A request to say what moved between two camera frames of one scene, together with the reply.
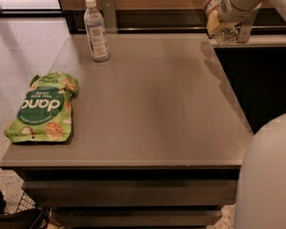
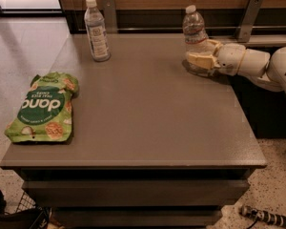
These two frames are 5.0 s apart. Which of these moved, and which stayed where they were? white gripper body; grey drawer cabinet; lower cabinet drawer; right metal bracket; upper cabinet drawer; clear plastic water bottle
Moved: white gripper body; clear plastic water bottle
Stayed: lower cabinet drawer; grey drawer cabinet; right metal bracket; upper cabinet drawer
